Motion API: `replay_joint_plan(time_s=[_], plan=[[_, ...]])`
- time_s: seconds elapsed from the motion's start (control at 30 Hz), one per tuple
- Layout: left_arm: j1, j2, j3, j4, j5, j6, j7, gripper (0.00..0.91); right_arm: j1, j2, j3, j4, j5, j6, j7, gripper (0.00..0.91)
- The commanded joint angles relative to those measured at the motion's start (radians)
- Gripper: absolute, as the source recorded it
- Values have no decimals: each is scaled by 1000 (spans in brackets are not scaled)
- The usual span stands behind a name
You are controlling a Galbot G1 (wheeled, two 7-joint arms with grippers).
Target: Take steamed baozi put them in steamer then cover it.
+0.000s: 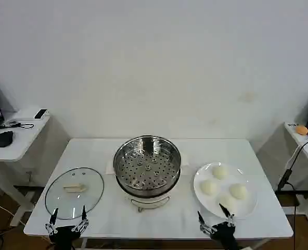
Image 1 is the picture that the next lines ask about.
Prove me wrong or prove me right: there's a white electric cooker base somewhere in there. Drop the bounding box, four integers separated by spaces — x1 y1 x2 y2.
117 171 181 213

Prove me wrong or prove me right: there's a white round plate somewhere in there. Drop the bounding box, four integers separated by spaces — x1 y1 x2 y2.
193 162 258 219

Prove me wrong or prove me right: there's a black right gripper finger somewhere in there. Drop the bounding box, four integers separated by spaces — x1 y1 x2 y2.
219 203 235 227
198 210 217 236

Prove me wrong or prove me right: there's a round glass lid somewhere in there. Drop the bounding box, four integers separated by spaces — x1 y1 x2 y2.
45 167 105 220

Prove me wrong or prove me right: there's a black computer mouse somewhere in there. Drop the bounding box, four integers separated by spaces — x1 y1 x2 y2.
0 131 15 148

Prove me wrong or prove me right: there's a white steamed bun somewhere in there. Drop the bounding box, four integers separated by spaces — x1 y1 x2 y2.
229 183 248 200
217 193 237 215
200 180 218 196
212 165 228 180

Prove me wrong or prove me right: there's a black cable with adapter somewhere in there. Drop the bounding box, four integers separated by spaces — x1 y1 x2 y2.
277 139 308 250

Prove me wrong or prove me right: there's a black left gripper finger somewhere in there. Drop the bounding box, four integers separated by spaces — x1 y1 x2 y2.
45 207 59 235
72 205 89 233

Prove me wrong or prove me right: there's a steel perforated steamer basket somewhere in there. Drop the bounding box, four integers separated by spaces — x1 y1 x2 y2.
113 134 182 193

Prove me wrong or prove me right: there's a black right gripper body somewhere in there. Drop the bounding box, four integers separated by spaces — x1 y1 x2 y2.
211 221 240 250

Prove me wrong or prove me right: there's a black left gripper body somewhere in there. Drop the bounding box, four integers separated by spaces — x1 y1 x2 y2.
49 226 81 250

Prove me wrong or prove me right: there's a white table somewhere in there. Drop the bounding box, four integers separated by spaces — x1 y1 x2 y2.
23 137 294 250

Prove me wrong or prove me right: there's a thin black desk cable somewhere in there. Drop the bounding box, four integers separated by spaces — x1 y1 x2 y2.
0 120 35 130

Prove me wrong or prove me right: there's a white desk with orange ball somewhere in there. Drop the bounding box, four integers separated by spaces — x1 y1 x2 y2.
275 121 308 230

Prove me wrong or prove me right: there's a white desk with mouse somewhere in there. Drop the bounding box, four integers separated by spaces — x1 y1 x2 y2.
0 108 51 227

